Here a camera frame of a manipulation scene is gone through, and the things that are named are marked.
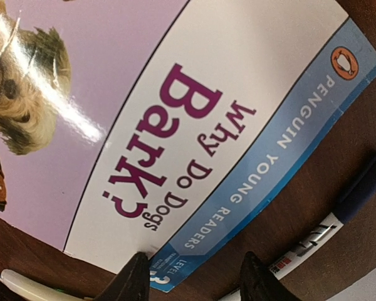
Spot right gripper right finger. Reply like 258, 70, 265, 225
239, 251, 300, 301

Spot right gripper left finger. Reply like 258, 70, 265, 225
94, 252, 150, 301

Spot dog picture book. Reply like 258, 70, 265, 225
0, 1, 376, 292

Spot pale yellow highlighter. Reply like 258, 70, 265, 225
1, 269, 93, 301

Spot blue capped white marker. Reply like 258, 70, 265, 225
269, 154, 376, 280

